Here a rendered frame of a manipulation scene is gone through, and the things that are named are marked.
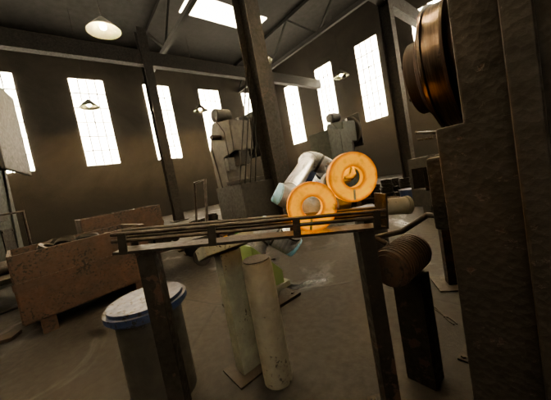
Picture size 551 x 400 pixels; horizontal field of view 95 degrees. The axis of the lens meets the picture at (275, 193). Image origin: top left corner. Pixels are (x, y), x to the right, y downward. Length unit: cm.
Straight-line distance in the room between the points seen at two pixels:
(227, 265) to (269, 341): 34
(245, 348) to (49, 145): 1174
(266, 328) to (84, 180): 1154
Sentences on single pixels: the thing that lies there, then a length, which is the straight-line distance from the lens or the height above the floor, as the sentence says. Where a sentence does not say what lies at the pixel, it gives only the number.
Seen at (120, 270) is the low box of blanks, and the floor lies 27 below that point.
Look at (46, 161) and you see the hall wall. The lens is 1239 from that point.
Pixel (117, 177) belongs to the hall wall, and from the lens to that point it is 1241.
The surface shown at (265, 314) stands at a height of 32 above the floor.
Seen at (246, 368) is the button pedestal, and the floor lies 3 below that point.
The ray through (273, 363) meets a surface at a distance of 119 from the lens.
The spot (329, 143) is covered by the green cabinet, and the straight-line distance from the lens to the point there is 469.
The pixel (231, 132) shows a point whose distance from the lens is 630.
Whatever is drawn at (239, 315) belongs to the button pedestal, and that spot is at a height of 27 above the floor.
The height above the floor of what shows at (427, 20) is 124.
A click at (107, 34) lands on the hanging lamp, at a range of 710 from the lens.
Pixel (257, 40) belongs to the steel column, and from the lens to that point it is 453.
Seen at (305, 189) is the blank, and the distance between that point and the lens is 77.
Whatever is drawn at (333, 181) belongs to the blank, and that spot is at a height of 78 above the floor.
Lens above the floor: 83
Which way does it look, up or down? 4 degrees down
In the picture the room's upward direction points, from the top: 10 degrees counter-clockwise
